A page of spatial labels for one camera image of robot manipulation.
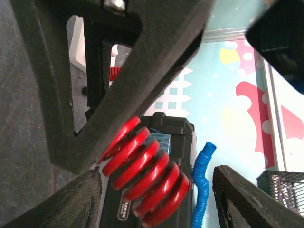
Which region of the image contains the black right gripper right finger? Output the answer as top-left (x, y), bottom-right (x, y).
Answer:
top-left (212, 165), bottom-right (304, 228)

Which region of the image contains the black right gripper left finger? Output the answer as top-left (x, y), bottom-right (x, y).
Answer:
top-left (3, 166), bottom-right (102, 228)

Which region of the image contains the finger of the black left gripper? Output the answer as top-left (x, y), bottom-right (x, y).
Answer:
top-left (245, 0), bottom-right (304, 94)
top-left (11, 0), bottom-right (214, 173)

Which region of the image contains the white peg fixture base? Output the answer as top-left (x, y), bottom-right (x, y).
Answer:
top-left (66, 15), bottom-right (133, 133)

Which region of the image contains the black toolbox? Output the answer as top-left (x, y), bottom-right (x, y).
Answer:
top-left (100, 112), bottom-right (196, 228)

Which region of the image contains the blue corrugated hose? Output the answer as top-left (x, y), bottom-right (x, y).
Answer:
top-left (191, 142), bottom-right (217, 228)

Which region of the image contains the black wire mesh basket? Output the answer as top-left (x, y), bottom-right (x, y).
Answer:
top-left (257, 170), bottom-right (304, 216)

